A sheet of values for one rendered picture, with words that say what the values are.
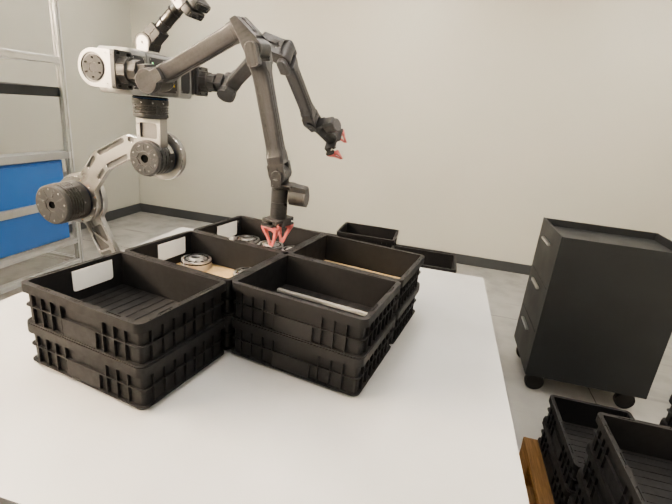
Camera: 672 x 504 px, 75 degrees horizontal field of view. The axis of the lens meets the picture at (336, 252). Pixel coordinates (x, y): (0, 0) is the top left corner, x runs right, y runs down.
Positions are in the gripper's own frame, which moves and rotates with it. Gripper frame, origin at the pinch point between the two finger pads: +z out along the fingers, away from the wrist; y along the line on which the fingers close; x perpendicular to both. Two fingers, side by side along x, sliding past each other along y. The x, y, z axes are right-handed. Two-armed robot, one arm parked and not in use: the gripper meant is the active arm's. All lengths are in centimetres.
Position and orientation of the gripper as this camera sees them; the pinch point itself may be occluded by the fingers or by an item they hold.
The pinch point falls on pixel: (276, 242)
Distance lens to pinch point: 155.6
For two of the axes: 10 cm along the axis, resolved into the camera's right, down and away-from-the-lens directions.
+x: -8.6, -2.5, 4.3
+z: -1.1, 9.4, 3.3
